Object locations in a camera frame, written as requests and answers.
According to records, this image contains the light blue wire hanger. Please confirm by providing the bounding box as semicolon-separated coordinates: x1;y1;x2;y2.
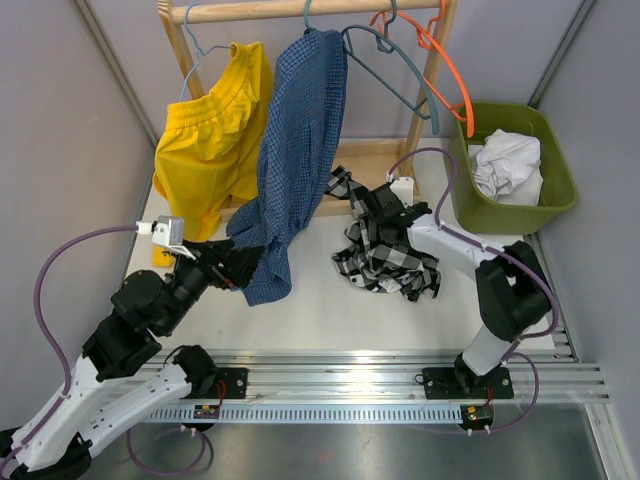
180;3;231;102

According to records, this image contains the wooden clothes rack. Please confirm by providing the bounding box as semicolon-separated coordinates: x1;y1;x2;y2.
157;0;437;186

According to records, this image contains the aluminium mounting rail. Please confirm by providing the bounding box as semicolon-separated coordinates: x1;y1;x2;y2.
163;319;610;404

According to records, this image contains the green plastic basket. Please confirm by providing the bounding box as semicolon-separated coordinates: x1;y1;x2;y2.
445;101;578;235

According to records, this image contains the grey blue hanger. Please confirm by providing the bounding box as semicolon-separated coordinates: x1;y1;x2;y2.
341;1;441;135

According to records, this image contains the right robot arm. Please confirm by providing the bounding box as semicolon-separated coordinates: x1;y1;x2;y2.
364;184;557;400

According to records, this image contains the blue checked shirt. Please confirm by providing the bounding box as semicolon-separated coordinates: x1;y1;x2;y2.
226;30;348;307

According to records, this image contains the teal hanger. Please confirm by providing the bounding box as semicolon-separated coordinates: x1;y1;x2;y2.
303;0;316;32

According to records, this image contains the orange hanger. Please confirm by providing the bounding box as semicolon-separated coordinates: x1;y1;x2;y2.
369;1;476;136

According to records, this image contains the black white checked shirt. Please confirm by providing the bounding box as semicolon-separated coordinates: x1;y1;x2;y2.
325;166;441;302

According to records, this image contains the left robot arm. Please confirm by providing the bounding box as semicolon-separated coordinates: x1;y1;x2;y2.
1;240;265;479

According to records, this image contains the yellow garment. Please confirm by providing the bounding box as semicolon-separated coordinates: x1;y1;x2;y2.
153;42;274;242

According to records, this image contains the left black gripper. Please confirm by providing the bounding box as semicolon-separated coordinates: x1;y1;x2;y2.
159;238;266;335

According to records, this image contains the white slotted cable duct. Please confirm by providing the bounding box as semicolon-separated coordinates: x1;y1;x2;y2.
143;403;462;425

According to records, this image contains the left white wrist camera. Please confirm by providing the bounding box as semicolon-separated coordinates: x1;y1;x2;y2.
136;215;196;260

